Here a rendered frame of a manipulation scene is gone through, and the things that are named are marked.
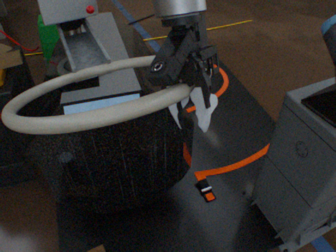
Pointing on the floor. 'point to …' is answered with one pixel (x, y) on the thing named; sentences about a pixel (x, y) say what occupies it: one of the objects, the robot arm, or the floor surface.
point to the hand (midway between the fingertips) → (190, 125)
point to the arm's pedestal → (299, 173)
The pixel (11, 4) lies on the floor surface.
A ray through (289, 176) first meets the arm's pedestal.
